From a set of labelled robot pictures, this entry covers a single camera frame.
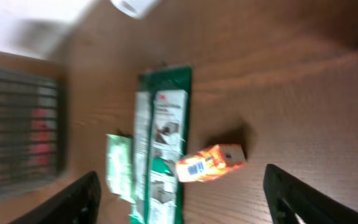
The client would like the grey plastic mesh basket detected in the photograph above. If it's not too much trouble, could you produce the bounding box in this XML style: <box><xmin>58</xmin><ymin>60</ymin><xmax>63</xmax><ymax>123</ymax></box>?
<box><xmin>0</xmin><ymin>68</ymin><xmax>65</xmax><ymax>200</ymax></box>

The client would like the white green small packet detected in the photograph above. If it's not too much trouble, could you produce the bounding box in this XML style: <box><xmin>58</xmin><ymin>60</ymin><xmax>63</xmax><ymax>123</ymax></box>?
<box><xmin>106</xmin><ymin>134</ymin><xmax>134</xmax><ymax>203</ymax></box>

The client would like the white barcode scanner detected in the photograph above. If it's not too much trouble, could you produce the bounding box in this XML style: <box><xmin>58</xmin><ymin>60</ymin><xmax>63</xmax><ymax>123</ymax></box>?
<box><xmin>110</xmin><ymin>0</ymin><xmax>161</xmax><ymax>19</ymax></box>

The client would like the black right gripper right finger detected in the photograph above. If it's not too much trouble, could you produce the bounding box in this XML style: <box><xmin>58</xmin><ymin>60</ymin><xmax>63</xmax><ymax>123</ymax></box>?
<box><xmin>263</xmin><ymin>164</ymin><xmax>358</xmax><ymax>224</ymax></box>

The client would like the orange box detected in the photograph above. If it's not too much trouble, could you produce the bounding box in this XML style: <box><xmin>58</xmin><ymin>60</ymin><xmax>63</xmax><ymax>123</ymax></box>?
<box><xmin>175</xmin><ymin>144</ymin><xmax>246</xmax><ymax>182</ymax></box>

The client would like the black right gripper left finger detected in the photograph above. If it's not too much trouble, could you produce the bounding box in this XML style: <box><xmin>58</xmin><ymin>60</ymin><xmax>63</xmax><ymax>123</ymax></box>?
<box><xmin>12</xmin><ymin>171</ymin><xmax>101</xmax><ymax>224</ymax></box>

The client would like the green 3M glove package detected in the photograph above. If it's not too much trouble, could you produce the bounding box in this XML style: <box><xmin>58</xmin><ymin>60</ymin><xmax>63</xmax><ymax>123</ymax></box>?
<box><xmin>130</xmin><ymin>66</ymin><xmax>193</xmax><ymax>224</ymax></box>

